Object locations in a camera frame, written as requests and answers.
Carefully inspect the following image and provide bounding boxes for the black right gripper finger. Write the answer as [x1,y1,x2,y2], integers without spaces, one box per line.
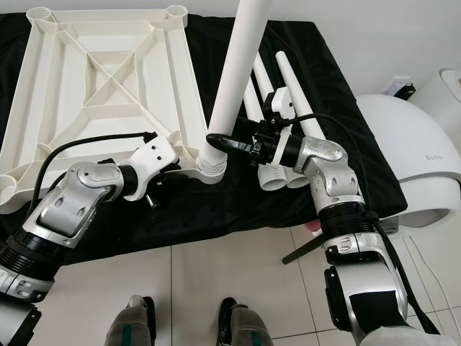
[205,132,254,154]

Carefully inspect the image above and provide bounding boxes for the white ribbed plastic table top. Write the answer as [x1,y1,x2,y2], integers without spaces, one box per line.
[0,4,230,216]

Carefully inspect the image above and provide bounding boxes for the black quilted bench cover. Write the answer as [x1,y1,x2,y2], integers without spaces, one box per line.
[0,13,400,271]

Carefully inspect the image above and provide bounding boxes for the black metal bench leg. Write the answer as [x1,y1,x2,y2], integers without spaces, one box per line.
[281,234,328,266]

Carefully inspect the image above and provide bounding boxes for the silver robot left leg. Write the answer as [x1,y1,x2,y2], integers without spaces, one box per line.
[112,297,159,346]

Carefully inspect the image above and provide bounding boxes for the silver robot leg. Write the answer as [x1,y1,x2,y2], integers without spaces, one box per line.
[112,297,159,346]
[218,297,289,346]

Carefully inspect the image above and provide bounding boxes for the silver robot right leg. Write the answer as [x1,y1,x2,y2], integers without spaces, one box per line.
[218,297,289,346]

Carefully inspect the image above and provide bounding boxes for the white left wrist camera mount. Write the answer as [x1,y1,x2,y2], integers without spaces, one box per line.
[126,136,179,179]

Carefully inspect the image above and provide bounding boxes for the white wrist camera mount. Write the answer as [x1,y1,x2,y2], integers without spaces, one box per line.
[263,88,295,120]
[126,136,179,179]

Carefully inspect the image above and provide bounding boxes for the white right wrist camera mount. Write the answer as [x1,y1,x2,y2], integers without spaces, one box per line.
[263,88,295,120]

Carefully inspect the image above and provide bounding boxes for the wall socket with black plug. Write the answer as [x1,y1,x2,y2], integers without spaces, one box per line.
[389,78,417,98]

